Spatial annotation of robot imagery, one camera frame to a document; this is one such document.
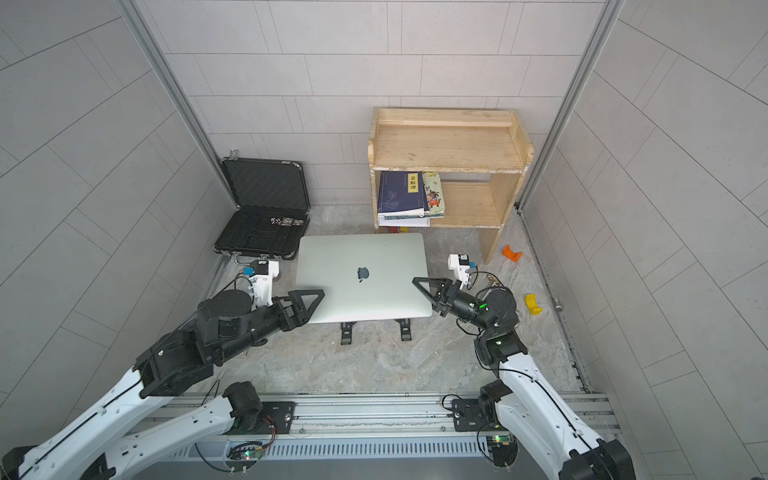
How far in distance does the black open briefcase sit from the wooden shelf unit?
0.38m

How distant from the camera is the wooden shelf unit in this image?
2.37 feet

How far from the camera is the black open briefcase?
1.02 m
